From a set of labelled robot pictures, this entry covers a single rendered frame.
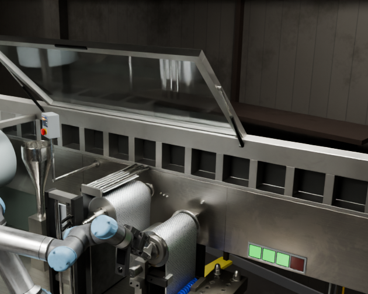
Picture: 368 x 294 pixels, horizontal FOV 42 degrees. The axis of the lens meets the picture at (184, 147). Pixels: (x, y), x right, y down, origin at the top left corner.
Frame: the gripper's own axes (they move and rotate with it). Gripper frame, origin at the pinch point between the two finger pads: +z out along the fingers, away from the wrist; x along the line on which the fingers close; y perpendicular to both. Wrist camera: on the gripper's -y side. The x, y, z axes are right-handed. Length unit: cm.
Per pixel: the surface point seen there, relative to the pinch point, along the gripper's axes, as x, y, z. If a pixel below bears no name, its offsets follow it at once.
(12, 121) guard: 96, 42, -6
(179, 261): -6.6, 4.4, 15.1
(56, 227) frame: 37.9, -0.5, -10.5
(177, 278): -6.6, -1.8, 18.9
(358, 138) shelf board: -47, 110, 97
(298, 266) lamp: -49, 19, 31
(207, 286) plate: -14.8, -0.1, 31.7
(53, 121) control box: 52, 39, -24
